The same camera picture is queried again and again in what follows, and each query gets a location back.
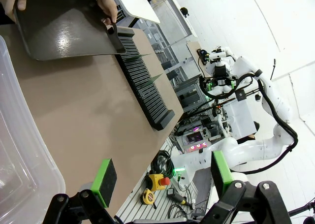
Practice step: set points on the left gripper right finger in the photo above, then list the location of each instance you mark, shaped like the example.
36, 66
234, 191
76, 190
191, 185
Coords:
221, 172

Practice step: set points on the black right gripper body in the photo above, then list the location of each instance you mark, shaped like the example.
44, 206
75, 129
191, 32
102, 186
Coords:
220, 75

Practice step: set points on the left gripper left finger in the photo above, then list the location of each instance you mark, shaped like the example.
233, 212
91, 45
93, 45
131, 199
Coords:
105, 182

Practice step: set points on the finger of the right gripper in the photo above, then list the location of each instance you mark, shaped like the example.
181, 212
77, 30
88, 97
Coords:
209, 85
232, 83

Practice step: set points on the black plastic tray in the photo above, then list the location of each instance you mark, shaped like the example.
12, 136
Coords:
61, 29

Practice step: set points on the person's left hand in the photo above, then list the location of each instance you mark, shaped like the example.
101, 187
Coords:
108, 5

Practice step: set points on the person's right hand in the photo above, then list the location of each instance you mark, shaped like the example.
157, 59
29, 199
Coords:
11, 0

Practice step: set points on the black square tag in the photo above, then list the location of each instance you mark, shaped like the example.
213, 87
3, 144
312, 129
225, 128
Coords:
240, 95

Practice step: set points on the grey equipment cabinet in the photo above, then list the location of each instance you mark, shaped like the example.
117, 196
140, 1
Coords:
192, 93

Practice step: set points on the black device on board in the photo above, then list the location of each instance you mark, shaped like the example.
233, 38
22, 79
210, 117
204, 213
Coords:
202, 53

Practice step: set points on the white cabinet panel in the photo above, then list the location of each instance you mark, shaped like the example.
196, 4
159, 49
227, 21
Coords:
240, 118

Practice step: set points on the brown wooden board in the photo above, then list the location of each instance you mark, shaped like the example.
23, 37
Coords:
193, 49

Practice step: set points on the computer case with lights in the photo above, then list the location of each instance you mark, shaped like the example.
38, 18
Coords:
197, 139

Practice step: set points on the yellow tape measure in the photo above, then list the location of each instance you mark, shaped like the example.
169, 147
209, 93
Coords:
148, 197

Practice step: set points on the yellow emergency stop button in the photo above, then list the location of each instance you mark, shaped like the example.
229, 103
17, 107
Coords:
156, 181

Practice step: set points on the black yellow hand tool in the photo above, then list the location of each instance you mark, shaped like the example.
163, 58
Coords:
176, 195

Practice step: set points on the black slotted PCB rack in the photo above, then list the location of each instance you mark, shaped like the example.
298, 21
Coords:
147, 98

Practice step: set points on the metal shelf with bins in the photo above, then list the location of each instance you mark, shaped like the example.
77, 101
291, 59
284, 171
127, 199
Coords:
157, 37

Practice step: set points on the small black object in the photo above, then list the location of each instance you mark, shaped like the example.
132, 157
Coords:
184, 11

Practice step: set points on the clear plastic storage box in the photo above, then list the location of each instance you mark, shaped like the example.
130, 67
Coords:
24, 160

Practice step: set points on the black rod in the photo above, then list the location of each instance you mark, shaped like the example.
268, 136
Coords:
302, 209

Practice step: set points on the white side table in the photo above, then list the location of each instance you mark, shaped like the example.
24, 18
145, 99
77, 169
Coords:
140, 5

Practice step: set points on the person in grey jacket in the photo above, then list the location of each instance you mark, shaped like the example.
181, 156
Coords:
5, 21

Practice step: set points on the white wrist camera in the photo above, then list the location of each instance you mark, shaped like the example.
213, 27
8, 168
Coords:
217, 55

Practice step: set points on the black wall stick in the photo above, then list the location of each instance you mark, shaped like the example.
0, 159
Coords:
273, 66

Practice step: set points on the grey slotted base plate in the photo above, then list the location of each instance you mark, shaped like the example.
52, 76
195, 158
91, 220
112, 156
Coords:
162, 209

